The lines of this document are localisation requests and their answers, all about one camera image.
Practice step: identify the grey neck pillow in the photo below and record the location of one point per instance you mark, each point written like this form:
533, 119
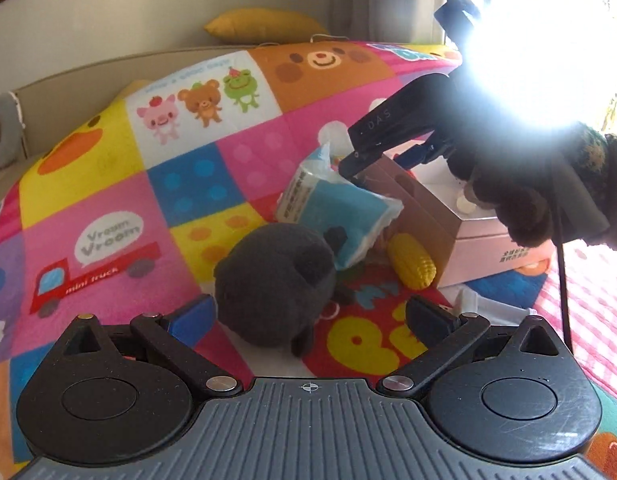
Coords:
1, 152

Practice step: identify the dark grey plush toy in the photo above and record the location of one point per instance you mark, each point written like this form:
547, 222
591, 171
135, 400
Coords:
268, 285

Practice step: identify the beige headboard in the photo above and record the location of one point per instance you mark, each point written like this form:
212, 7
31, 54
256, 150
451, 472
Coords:
63, 72

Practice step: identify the colourful printed blanket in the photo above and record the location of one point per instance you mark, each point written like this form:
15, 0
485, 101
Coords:
88, 180

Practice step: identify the blue white tissue pack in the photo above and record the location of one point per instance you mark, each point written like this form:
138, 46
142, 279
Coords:
338, 210

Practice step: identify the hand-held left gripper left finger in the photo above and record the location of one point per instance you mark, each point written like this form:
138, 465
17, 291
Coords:
193, 317

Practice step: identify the yellow toy corn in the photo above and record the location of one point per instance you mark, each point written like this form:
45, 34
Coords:
411, 260

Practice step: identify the yellow pillow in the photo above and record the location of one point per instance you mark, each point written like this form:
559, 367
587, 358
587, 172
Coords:
263, 25

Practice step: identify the pink cardboard box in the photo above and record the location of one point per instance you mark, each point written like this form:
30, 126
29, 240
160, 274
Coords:
488, 240

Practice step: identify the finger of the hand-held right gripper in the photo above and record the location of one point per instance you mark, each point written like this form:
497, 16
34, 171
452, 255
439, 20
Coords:
413, 156
356, 162

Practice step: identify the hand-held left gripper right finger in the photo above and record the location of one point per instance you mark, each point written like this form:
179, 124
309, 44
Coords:
428, 322

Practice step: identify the person's right hand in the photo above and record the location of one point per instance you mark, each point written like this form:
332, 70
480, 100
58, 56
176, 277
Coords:
513, 195

